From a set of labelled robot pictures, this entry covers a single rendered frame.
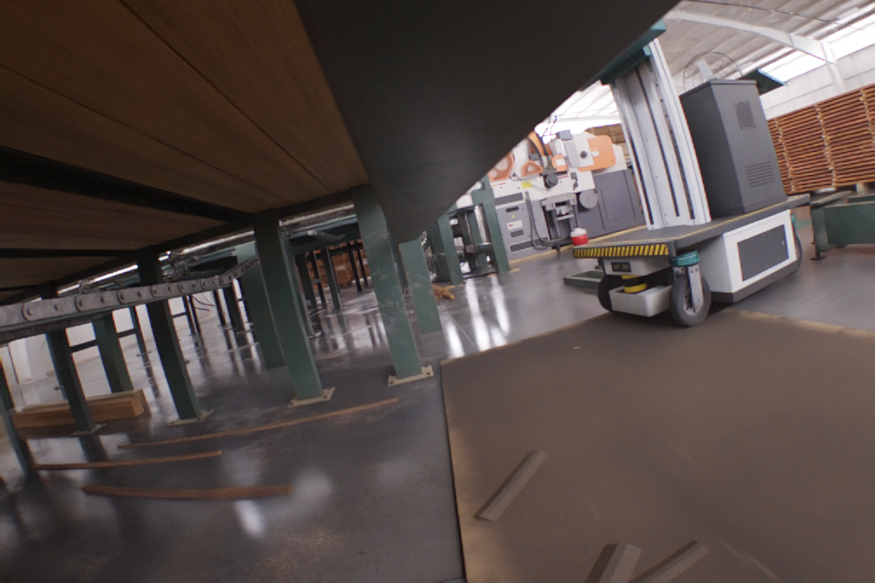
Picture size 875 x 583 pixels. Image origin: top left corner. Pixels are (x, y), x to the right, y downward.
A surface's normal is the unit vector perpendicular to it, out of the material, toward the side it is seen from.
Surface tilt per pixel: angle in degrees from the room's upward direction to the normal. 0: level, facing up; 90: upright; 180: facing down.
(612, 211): 90
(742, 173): 90
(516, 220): 90
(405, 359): 90
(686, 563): 18
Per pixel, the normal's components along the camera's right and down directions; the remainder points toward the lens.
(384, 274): 0.08, 0.00
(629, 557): 0.03, -0.97
